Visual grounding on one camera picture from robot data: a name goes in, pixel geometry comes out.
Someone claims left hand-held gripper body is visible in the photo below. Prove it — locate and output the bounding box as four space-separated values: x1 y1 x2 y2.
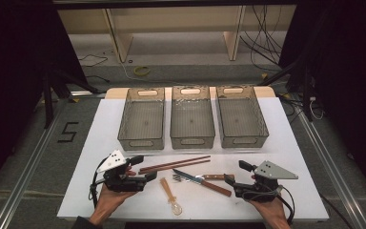
95 149 148 193

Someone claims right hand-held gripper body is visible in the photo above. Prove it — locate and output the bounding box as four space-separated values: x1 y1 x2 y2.
233 160 299 203

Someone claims wooden-handled fork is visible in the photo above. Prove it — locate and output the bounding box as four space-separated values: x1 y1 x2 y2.
172 173 235 184

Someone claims wooden-handled table knife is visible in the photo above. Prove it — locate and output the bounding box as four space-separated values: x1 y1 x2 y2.
172 168 233 198

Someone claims amber translucent plastic spoon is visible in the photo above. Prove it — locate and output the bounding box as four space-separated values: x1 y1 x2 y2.
159 177 184 217

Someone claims brown wooden chopstick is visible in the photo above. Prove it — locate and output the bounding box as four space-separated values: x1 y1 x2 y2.
138 158 212 176
138 155 212 173

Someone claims grey translucent plastic bin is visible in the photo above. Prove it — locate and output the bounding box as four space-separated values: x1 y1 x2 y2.
117 87 166 152
170 85 216 150
214 84 270 149

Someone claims person's left hand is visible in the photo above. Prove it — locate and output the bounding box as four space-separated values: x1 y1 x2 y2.
89 167 138 226

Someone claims person's right hand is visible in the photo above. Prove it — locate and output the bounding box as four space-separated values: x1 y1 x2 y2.
248 174 293 229

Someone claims white table sheet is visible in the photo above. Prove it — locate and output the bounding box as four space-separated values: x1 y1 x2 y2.
56 96 330 222

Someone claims yellow tape roll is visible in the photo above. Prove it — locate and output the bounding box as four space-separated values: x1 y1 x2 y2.
132 65 152 77

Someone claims black metal stand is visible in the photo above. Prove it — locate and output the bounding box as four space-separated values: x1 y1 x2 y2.
256 60 316 122
42 68 107 129

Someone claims light wooden desk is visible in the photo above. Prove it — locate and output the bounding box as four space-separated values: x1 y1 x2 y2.
53 0 299 64

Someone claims black curtain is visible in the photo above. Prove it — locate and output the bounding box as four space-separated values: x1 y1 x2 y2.
278 0 366 204
0 0 89 198

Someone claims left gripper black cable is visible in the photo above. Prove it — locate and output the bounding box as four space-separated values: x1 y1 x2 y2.
89 156 109 209

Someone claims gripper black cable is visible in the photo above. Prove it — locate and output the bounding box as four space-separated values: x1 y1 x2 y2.
89 156 109 209
275 185 296 225

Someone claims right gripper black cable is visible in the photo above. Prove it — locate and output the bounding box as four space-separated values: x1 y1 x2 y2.
275 185 296 225

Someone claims aluminium floor rail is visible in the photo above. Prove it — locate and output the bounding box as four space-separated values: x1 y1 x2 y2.
294 96 366 229
0 90 108 229

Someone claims white looped cable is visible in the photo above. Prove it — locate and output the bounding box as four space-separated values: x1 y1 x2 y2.
309 95 326 121

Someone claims thin white floor cable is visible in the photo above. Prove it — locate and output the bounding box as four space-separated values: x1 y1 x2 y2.
117 59 174 86

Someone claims thin black floor cable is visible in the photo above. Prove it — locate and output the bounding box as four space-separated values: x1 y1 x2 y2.
77 53 109 69

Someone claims bundle of black cables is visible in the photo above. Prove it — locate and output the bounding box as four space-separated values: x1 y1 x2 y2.
239 4 284 73

